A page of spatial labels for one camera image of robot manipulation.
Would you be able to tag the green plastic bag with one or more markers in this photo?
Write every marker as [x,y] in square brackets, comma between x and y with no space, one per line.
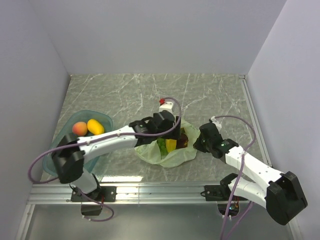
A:
[150,153]

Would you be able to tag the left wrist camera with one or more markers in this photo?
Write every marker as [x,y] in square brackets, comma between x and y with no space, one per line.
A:
[166,105]

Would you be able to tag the aluminium rail front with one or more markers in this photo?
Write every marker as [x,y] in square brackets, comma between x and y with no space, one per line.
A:
[136,193]

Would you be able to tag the aluminium rail right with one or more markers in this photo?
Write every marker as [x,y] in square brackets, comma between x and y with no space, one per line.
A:
[260,138]

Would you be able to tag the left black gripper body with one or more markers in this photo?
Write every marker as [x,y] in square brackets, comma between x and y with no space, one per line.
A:
[174,136]

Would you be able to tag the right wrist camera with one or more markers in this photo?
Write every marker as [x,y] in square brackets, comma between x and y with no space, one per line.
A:
[217,123]

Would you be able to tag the peach in tray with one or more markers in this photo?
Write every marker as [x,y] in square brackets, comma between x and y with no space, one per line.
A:
[80,128]

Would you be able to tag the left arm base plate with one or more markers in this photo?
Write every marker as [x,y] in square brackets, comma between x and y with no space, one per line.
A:
[105,194]

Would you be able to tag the teal plastic tray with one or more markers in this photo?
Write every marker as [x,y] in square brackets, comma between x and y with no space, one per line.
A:
[85,116]

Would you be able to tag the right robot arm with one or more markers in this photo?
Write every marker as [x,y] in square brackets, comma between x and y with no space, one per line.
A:
[279,193]

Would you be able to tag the dark red apple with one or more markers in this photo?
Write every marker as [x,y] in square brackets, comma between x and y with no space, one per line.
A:
[182,142]

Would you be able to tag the yellow mango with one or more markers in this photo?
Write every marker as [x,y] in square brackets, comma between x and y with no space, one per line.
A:
[95,127]

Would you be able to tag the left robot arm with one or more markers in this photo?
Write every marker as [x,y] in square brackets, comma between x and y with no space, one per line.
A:
[72,152]

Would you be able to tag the aluminium rail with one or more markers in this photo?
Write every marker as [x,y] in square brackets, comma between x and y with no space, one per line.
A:
[260,138]
[136,193]

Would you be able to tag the yellow banana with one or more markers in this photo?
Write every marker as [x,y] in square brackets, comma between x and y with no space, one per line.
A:
[171,145]

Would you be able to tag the green grape bunch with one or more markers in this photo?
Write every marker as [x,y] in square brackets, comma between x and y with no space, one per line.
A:
[162,147]

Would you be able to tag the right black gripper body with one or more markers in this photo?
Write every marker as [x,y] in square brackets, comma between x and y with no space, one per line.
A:
[203,145]

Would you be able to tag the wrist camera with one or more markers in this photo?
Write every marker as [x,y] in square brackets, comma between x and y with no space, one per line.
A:
[217,123]
[166,105]

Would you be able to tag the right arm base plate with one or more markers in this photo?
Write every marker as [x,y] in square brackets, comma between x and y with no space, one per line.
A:
[213,193]

